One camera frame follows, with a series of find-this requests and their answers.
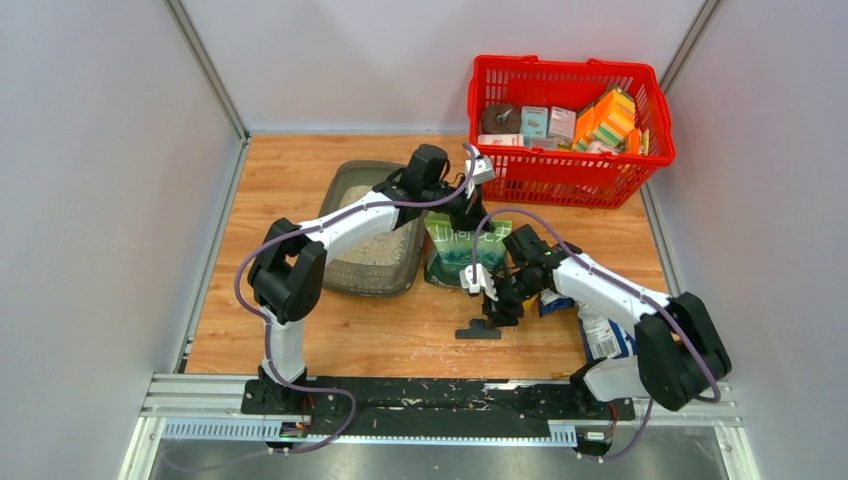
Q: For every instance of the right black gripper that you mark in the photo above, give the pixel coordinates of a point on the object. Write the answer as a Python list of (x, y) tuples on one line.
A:
[(499, 313)]

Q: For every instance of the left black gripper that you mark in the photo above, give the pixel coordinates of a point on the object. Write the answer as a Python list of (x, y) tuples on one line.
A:
[(471, 212)]

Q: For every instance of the yellow plastic scoop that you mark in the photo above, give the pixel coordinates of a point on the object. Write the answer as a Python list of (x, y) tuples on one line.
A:
[(531, 304)]

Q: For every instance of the green litter bag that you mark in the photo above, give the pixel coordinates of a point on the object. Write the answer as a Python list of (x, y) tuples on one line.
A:
[(451, 250)]

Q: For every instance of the black bag clip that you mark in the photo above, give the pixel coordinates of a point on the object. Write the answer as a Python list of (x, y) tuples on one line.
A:
[(477, 329)]

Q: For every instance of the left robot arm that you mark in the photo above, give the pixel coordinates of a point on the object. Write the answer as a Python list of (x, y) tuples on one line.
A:
[(281, 280)]

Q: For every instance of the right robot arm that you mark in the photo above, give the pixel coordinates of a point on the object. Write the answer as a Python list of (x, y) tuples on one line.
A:
[(679, 353)]

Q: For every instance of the pink flat box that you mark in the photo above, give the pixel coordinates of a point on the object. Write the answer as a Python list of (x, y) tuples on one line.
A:
[(506, 140)]

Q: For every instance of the grey litter box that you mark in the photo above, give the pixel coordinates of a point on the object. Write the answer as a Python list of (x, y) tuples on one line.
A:
[(385, 265)]

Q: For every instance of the teal small box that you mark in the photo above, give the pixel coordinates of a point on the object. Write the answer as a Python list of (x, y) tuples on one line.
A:
[(534, 122)]

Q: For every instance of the pink grey box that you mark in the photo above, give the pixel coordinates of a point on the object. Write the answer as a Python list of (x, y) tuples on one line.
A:
[(561, 124)]

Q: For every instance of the orange box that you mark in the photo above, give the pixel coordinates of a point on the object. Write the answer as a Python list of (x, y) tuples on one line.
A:
[(608, 120)]

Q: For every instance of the brown round item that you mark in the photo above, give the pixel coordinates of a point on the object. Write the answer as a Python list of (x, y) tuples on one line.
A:
[(500, 119)]

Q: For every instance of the red shopping basket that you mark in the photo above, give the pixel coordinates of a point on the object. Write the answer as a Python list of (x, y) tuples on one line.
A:
[(557, 177)]

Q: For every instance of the blue crumpled bag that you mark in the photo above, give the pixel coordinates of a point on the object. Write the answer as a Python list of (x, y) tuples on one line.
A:
[(601, 337)]

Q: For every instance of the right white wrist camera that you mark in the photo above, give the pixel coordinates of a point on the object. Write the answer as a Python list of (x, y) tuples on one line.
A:
[(476, 280)]

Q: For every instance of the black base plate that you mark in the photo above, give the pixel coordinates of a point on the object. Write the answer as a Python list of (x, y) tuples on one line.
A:
[(429, 407)]

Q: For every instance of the aluminium rail frame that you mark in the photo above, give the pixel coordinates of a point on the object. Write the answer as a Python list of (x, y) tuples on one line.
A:
[(192, 426)]

